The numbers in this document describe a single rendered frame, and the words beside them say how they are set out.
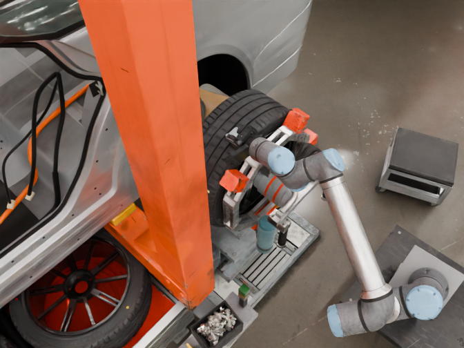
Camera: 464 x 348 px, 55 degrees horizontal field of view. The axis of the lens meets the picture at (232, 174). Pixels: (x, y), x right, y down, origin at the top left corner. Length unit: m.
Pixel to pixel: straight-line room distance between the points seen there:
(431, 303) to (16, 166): 2.07
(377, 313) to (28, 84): 1.90
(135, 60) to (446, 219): 2.69
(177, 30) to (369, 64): 3.26
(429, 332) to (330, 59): 2.42
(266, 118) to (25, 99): 1.19
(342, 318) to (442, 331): 0.95
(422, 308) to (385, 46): 2.65
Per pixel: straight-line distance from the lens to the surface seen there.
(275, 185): 2.03
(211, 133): 1.90
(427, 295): 2.25
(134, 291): 2.27
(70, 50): 1.56
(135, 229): 2.21
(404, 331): 2.53
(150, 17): 0.88
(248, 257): 2.67
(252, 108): 1.95
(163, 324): 2.32
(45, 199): 2.29
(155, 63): 0.94
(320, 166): 1.61
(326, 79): 3.88
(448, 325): 2.63
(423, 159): 3.07
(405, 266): 2.50
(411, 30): 4.60
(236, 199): 1.89
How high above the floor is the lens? 2.59
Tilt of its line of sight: 55 degrees down
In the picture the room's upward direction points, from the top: straight up
